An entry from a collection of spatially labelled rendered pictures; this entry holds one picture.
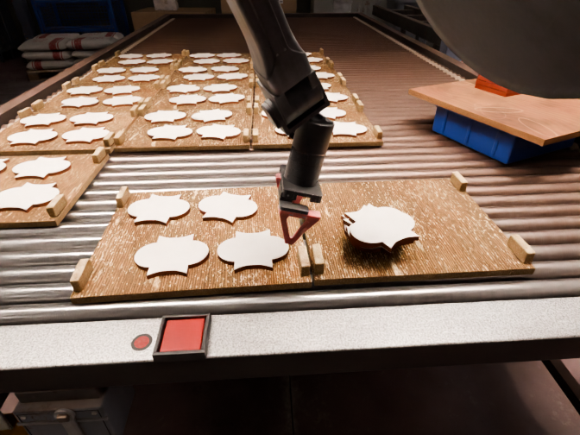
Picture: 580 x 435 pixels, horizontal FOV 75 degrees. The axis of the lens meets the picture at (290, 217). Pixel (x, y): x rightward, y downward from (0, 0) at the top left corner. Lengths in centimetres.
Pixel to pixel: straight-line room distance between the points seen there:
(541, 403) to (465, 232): 112
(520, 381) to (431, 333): 126
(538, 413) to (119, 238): 159
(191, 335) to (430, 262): 44
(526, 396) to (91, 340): 160
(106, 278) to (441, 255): 62
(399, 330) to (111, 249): 55
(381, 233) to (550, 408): 130
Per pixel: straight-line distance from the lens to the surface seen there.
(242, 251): 73
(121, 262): 78
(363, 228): 72
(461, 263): 78
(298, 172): 61
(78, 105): 171
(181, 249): 76
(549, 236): 98
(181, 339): 62
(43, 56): 657
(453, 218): 90
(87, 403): 73
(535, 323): 75
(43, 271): 86
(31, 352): 72
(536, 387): 192
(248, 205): 86
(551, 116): 134
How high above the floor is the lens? 140
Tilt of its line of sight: 34 degrees down
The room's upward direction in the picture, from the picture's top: straight up
